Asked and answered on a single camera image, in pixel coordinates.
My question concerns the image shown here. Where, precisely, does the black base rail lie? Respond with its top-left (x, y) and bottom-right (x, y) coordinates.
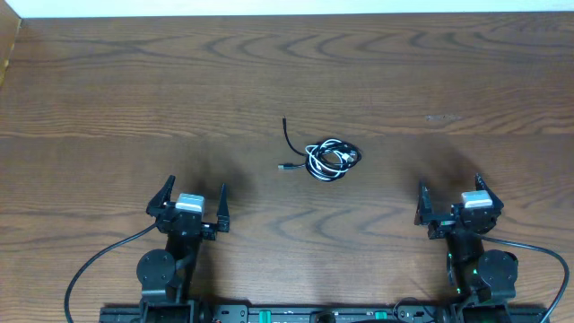
top-left (98, 301), bottom-right (545, 323)

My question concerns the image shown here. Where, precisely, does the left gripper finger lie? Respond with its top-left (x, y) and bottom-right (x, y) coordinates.
top-left (217, 184), bottom-right (230, 232)
top-left (146, 175), bottom-right (176, 216)

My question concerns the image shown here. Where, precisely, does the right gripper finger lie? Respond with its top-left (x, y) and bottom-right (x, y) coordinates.
top-left (474, 173), bottom-right (504, 210)
top-left (414, 181), bottom-right (433, 225)

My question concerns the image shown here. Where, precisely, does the white USB cable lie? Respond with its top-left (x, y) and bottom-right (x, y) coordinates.
top-left (304, 138), bottom-right (358, 181)

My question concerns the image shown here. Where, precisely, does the black USB cable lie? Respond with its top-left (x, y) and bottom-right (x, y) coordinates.
top-left (277, 116), bottom-right (363, 183)

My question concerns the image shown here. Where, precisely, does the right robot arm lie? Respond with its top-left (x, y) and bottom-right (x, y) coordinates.
top-left (415, 174), bottom-right (518, 322)

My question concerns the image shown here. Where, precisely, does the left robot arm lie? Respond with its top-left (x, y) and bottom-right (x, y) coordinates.
top-left (136, 175), bottom-right (230, 323)

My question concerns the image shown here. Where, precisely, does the cardboard piece at edge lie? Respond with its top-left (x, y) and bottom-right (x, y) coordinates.
top-left (0, 0), bottom-right (22, 83)

